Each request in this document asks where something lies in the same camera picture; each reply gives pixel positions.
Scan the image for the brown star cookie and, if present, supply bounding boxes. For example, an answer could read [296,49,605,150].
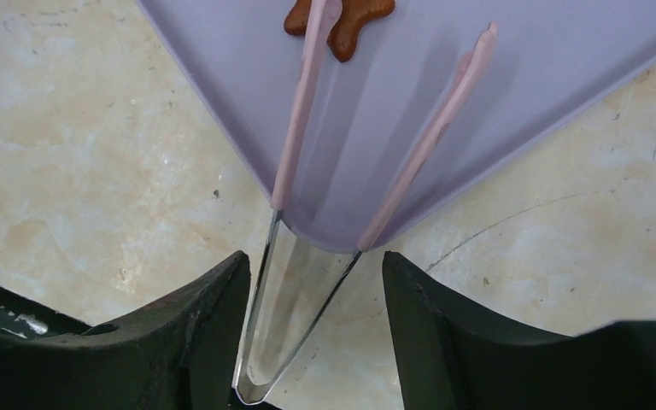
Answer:
[284,0,395,62]

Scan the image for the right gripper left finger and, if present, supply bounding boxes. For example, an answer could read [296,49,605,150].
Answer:
[0,251,250,409]

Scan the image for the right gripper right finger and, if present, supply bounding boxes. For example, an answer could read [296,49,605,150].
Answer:
[382,252,656,409]

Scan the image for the pink-tipped metal tongs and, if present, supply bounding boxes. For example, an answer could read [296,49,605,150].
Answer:
[232,0,500,407]

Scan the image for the lavender serving tray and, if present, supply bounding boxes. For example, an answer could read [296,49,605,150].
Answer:
[139,1,656,253]

